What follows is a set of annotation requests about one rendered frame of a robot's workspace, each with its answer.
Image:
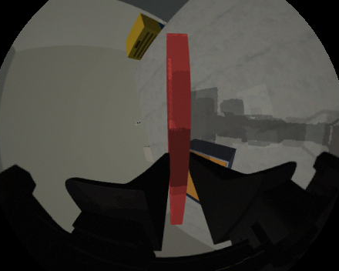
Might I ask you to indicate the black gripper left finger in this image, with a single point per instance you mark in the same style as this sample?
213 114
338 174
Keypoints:
143 200

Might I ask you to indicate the red lid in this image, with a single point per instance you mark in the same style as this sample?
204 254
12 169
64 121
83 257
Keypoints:
178 94

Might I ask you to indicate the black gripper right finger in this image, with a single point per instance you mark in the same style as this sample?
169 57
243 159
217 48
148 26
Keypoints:
226 194

